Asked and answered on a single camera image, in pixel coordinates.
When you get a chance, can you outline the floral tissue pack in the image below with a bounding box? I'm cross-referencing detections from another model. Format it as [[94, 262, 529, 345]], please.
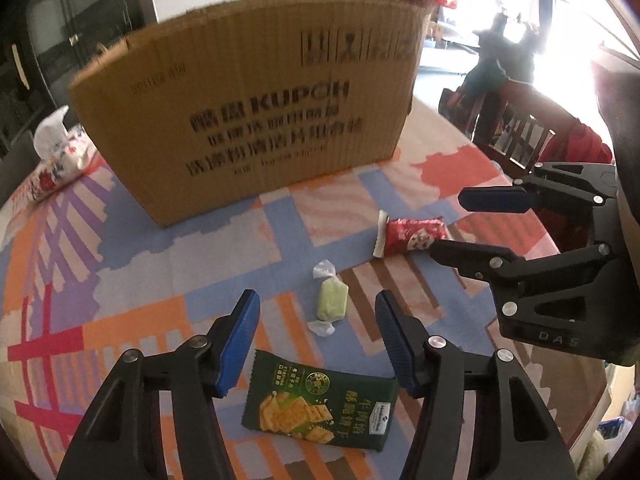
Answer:
[[26, 105, 96, 203]]

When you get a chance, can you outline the brown cardboard box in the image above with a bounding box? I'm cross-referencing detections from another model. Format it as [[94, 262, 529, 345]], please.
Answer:
[[68, 0, 428, 227]]

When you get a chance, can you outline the red garment on chair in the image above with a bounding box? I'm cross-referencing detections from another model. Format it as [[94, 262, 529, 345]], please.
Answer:
[[538, 122, 614, 164]]

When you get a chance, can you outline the green candy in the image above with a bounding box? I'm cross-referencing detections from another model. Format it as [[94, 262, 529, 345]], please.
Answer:
[[307, 260, 349, 337]]

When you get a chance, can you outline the red snack packet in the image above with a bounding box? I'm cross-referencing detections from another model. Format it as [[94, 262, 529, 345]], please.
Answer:
[[373, 210, 450, 259]]

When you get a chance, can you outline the red wooden chair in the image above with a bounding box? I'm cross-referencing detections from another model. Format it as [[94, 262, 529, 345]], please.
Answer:
[[438, 78, 586, 178]]

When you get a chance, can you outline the colourful patterned tablecloth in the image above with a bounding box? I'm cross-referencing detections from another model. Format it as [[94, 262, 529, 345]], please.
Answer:
[[0, 98, 601, 480]]

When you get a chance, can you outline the dark green cracker packet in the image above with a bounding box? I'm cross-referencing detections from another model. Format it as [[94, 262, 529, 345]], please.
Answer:
[[242, 350, 399, 452]]

